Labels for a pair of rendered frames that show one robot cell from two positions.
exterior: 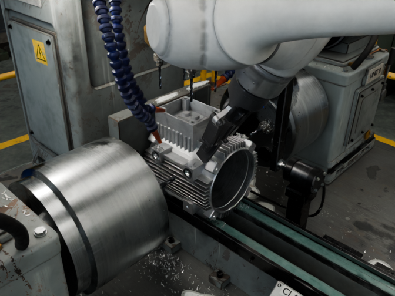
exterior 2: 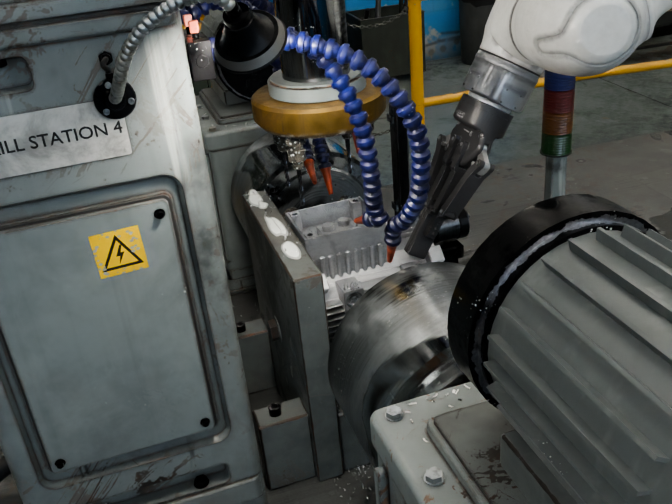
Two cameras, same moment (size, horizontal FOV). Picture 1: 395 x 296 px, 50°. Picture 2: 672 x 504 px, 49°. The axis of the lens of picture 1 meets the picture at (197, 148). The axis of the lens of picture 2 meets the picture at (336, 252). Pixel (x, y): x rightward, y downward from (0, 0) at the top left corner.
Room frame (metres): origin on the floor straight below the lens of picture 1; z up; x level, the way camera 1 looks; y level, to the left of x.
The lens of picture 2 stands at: (0.37, 0.86, 1.61)
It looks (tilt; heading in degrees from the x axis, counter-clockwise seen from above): 28 degrees down; 301
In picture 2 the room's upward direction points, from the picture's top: 6 degrees counter-clockwise
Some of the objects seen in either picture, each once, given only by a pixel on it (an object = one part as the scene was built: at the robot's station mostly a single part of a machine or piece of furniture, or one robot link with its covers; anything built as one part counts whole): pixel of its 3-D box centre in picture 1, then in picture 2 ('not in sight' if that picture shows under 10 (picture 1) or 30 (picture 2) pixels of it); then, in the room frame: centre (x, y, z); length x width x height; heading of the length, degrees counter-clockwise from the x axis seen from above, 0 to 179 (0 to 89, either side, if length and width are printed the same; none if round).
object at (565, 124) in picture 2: not in sight; (557, 120); (0.71, -0.61, 1.10); 0.06 x 0.06 x 0.04
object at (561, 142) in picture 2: not in sight; (556, 141); (0.71, -0.61, 1.05); 0.06 x 0.06 x 0.04
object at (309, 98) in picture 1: (278, 111); (300, 195); (1.10, -0.23, 1.04); 0.41 x 0.25 x 0.25; 137
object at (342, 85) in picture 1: (322, 101); (269, 175); (1.29, -0.41, 0.99); 0.35 x 0.31 x 0.37; 137
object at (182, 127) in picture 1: (188, 123); (335, 238); (0.88, 0.02, 1.11); 0.12 x 0.11 x 0.07; 48
